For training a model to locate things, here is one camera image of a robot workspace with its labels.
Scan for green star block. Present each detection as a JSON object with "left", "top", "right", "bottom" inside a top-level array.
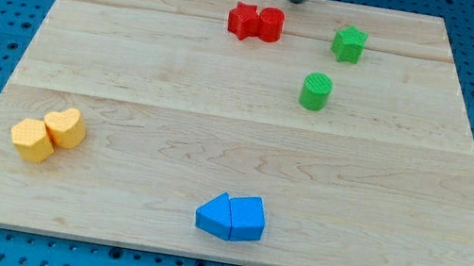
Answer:
[{"left": 331, "top": 26, "right": 368, "bottom": 64}]

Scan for red star block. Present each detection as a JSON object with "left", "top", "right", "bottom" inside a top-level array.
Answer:
[{"left": 227, "top": 2, "right": 260, "bottom": 41}]

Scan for blue pentagon block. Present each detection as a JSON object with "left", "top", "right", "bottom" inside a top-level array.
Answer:
[{"left": 229, "top": 196, "right": 266, "bottom": 241}]

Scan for blue triangle block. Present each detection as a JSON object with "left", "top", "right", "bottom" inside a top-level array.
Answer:
[{"left": 195, "top": 192, "right": 232, "bottom": 241}]

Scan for green cylinder block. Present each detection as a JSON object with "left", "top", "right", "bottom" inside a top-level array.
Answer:
[{"left": 299, "top": 72, "right": 333, "bottom": 111}]

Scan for red cylinder block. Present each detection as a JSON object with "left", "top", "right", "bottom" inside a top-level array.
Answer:
[{"left": 257, "top": 7, "right": 285, "bottom": 42}]

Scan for light wooden board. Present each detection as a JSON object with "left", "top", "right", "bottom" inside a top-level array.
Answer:
[{"left": 0, "top": 0, "right": 474, "bottom": 266}]

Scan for yellow heart block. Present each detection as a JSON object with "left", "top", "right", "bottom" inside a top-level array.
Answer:
[{"left": 43, "top": 108, "right": 87, "bottom": 149}]

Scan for yellow hexagon block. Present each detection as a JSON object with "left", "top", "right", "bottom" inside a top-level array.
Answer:
[{"left": 10, "top": 118, "right": 55, "bottom": 163}]

